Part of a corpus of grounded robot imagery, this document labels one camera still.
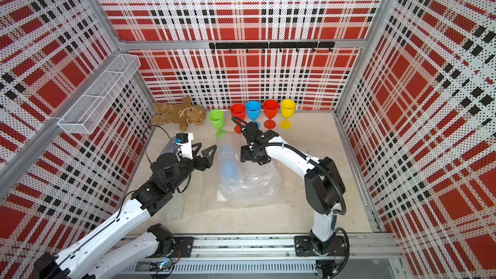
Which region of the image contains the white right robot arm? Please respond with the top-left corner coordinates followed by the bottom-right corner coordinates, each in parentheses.
top-left (231, 116), bottom-right (350, 257)

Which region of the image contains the light blue glass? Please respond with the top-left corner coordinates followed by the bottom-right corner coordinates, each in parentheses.
top-left (218, 133), bottom-right (244, 204)

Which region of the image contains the bright green glass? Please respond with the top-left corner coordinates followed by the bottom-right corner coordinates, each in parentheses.
top-left (209, 109), bottom-right (226, 139)

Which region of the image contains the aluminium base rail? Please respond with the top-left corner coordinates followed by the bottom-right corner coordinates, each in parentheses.
top-left (174, 232), bottom-right (402, 262)

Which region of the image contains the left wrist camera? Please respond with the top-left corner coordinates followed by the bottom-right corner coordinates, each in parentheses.
top-left (174, 133), bottom-right (194, 160)

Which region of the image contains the red wine glass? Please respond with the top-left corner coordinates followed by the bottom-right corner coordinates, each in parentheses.
top-left (263, 99), bottom-right (279, 130)

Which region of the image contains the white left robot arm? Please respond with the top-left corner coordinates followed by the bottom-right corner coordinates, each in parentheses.
top-left (32, 143), bottom-right (217, 278)

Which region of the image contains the yellow glass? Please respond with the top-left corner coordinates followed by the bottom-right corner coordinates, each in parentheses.
top-left (280, 99), bottom-right (296, 129)

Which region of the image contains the black wall hook rail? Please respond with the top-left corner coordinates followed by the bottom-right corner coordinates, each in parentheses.
top-left (209, 41), bottom-right (336, 52)

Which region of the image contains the white wire mesh shelf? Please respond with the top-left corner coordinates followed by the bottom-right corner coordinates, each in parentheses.
top-left (58, 54), bottom-right (140, 134)

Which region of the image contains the green circuit board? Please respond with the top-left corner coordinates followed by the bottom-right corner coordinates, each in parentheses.
top-left (149, 260), bottom-right (174, 273)

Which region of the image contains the brown teddy bear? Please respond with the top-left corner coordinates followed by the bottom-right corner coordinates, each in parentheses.
top-left (151, 96), bottom-right (206, 132)

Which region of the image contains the pink red glass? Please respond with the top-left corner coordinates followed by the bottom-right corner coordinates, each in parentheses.
top-left (230, 103), bottom-right (246, 134)

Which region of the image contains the blue wine glass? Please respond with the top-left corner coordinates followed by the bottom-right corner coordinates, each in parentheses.
top-left (245, 101), bottom-right (261, 128)

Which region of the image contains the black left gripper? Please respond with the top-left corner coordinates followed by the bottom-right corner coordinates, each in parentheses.
top-left (167, 141), bottom-right (216, 191)

